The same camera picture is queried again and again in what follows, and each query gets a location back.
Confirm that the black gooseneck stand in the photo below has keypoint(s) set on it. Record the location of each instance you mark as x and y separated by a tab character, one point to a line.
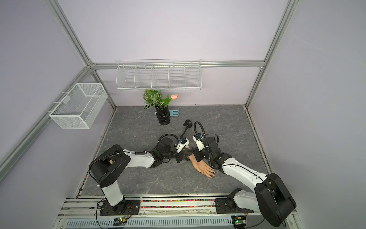
188	124

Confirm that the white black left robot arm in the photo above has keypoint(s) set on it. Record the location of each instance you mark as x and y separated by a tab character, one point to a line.
108	167

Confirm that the light blue plastic stand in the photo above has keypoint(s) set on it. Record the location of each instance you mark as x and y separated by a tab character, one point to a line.
174	112

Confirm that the aluminium front rail frame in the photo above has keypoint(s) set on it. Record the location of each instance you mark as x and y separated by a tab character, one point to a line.
176	211

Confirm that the white wire mesh basket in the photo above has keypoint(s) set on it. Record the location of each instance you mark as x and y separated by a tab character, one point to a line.
80	106

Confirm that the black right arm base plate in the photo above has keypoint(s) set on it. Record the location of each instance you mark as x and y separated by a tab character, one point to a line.
228	206

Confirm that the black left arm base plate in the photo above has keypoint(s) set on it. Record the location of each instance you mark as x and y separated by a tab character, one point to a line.
126	207

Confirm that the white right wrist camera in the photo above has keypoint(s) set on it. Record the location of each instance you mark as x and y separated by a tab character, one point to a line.
199	143

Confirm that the black digital wrist watch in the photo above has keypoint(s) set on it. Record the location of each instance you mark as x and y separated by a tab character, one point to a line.
194	151

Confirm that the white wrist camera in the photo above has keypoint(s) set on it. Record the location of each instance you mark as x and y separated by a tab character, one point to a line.
199	143
182	143

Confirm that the green potted plant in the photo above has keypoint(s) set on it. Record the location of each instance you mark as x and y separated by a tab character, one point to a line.
154	98

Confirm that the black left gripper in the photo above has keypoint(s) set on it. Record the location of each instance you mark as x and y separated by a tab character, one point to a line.
181	156

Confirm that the white wire wall shelf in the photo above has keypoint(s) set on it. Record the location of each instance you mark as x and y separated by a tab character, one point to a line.
159	74

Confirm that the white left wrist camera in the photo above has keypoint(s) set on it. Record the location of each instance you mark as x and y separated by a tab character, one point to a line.
182	143

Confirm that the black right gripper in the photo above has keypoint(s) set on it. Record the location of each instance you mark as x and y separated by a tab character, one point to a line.
197	155

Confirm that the beige mannequin hand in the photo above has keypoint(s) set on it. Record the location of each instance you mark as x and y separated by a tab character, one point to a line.
201	166

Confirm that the black plant vase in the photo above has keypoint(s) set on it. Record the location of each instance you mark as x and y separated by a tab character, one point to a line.
163	121

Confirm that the pink tulip flower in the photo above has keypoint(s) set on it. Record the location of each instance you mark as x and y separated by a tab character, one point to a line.
174	96

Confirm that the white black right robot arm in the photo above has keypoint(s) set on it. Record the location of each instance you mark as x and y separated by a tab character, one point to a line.
270	195

